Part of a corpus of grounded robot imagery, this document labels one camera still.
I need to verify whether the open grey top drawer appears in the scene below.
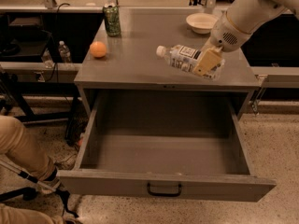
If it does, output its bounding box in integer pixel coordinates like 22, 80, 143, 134
60, 90, 276, 202

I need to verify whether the black and white cane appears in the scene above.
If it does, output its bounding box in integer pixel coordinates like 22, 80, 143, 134
0, 161, 78, 217

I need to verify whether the black drawer handle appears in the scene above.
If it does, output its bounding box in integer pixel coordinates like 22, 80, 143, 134
147, 183, 182, 198

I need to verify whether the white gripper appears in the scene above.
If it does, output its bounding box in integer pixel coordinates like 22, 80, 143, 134
192, 12, 251, 77

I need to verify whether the black cable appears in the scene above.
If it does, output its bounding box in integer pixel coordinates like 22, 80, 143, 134
43, 2, 71, 83

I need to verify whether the clear plastic water bottle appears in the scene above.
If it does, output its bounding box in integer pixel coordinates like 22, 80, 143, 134
156, 45, 224, 80

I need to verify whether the green drink can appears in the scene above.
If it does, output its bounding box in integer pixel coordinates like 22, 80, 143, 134
103, 3, 121, 36

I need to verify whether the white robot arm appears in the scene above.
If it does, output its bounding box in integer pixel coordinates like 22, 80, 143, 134
192, 0, 299, 77

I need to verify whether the white bowl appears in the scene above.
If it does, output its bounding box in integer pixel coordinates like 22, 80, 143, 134
186, 13, 218, 35

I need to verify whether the orange fruit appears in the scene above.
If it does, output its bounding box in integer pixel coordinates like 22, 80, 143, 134
90, 41, 107, 58

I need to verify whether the small clear water bottle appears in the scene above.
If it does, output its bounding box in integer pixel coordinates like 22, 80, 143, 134
58, 41, 72, 63

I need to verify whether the person leg in khaki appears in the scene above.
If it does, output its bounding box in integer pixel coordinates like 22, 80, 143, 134
0, 116, 61, 189

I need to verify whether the grey metal cabinet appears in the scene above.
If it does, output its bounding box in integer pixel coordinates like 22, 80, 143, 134
75, 7, 259, 110

